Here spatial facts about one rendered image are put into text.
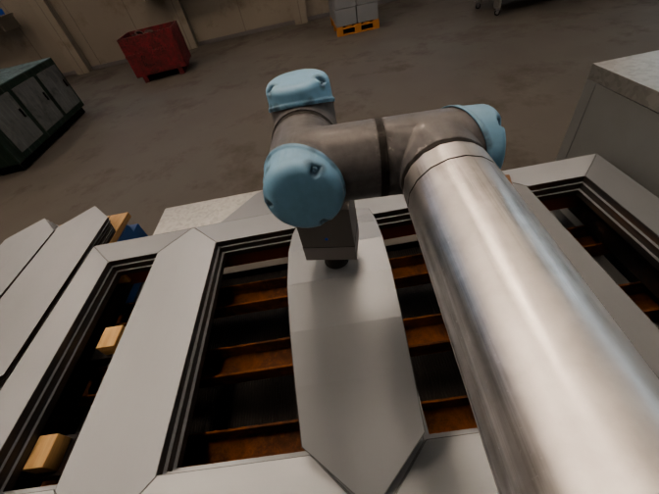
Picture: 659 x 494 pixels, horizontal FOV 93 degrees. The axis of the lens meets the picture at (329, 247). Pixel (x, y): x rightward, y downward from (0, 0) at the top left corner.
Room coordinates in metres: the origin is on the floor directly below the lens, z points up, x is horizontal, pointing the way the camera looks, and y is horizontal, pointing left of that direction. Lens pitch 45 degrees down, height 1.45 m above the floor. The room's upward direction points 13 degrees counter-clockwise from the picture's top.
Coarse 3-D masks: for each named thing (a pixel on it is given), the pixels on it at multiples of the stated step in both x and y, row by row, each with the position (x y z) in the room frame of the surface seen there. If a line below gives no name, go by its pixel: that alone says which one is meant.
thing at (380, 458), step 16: (416, 432) 0.12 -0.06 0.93; (304, 448) 0.13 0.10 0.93; (320, 448) 0.13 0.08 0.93; (336, 448) 0.12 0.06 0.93; (352, 448) 0.12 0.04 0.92; (368, 448) 0.11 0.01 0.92; (384, 448) 0.11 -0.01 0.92; (400, 448) 0.10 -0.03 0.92; (336, 464) 0.11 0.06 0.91; (352, 464) 0.10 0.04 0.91; (368, 464) 0.10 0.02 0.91; (384, 464) 0.09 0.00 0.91; (400, 464) 0.09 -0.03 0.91; (352, 480) 0.08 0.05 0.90; (368, 480) 0.08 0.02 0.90; (384, 480) 0.08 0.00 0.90
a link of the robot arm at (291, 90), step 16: (272, 80) 0.39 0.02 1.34; (288, 80) 0.37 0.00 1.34; (304, 80) 0.36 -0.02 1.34; (320, 80) 0.37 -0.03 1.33; (272, 96) 0.36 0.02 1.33; (288, 96) 0.35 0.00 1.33; (304, 96) 0.35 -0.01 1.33; (320, 96) 0.35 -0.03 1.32; (272, 112) 0.37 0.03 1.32; (288, 112) 0.34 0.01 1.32; (320, 112) 0.34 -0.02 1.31
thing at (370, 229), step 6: (366, 222) 0.49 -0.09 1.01; (372, 222) 0.48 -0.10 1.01; (360, 228) 0.46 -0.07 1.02; (366, 228) 0.46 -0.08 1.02; (372, 228) 0.45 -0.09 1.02; (378, 228) 0.45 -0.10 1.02; (294, 234) 0.50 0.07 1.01; (360, 234) 0.44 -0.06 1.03; (366, 234) 0.43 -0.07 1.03; (372, 234) 0.43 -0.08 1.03; (378, 234) 0.42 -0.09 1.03; (294, 240) 0.47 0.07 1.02; (300, 240) 0.47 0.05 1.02; (294, 246) 0.45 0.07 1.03; (300, 246) 0.44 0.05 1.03
